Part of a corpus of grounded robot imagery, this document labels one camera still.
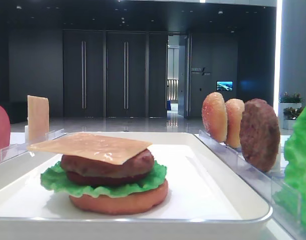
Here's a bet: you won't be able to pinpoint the sesame top bun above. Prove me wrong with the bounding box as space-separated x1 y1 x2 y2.
201 92 227 143

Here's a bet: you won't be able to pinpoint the sesame bun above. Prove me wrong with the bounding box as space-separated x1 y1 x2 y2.
225 98 245 148
201 92 227 143

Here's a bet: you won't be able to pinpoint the brown meat patty in burger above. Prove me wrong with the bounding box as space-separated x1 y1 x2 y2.
60 149 154 178

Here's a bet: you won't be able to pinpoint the cheese slice on burger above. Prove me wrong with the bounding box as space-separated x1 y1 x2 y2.
27 132 152 165

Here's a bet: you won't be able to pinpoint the standing brown meat patty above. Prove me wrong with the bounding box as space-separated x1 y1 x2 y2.
239 98 280 172

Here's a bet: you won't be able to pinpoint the green lettuce leaf in burger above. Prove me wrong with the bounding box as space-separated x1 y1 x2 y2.
41 161 167 198

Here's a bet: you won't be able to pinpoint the standing cheese slice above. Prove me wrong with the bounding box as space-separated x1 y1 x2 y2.
27 95 49 142

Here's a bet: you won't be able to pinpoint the standing red tomato slice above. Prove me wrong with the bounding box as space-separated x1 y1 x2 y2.
0 106 11 150

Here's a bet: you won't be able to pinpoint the standing green lettuce leaf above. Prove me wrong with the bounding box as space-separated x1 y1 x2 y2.
274 107 306 229

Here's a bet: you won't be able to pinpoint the dark double door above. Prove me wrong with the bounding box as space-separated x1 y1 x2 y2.
63 30 168 118

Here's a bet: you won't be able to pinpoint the standing sesame bun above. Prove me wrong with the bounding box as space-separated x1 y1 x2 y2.
225 98 245 148

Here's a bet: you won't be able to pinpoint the bottom burger bun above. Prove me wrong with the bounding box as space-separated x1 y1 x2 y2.
69 180 168 215

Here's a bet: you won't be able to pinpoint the white rectangular tray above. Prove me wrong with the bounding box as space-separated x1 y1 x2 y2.
0 132 273 240

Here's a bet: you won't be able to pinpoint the potted plants with white planter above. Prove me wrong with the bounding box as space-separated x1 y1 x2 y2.
278 92 303 130

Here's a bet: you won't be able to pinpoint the clear acrylic left rack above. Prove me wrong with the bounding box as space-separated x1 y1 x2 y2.
0 128 65 163

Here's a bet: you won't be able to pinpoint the clear acrylic rack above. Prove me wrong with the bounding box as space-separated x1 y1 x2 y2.
197 130 306 240
0 128 65 163

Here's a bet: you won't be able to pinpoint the clear acrylic right rack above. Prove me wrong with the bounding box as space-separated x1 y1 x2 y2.
197 130 306 240

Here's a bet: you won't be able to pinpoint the wall monitor screen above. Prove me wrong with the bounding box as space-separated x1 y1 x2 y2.
216 81 233 92

